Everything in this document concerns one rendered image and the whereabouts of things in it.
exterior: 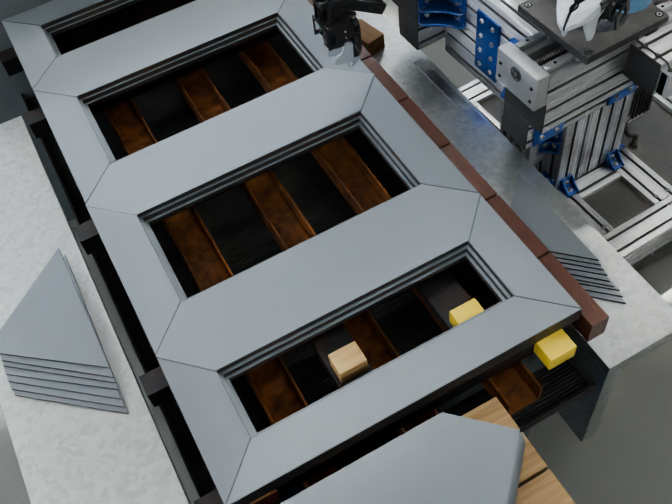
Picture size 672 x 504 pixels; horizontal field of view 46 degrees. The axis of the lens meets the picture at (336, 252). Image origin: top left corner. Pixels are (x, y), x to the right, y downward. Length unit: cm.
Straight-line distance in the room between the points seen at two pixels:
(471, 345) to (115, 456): 71
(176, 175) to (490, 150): 77
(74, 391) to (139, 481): 24
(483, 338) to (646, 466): 98
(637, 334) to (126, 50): 142
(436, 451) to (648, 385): 119
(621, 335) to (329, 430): 66
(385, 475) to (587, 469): 104
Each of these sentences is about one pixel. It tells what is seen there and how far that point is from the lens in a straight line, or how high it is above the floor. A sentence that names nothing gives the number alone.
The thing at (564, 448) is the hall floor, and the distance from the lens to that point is 237.
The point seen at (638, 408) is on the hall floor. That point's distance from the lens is 246.
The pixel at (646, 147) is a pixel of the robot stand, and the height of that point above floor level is 21.
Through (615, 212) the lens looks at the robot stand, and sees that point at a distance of 256.
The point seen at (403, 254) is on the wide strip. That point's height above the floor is 85.
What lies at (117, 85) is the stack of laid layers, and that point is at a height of 84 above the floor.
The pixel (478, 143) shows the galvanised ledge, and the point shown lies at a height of 68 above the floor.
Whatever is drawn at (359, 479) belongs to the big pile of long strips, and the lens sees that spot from 140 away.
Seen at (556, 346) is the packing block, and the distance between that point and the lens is 156.
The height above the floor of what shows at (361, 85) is 85.
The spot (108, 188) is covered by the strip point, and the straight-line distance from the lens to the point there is 187.
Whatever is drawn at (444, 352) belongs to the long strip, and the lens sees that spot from 149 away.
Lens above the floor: 216
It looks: 54 degrees down
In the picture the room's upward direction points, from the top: 10 degrees counter-clockwise
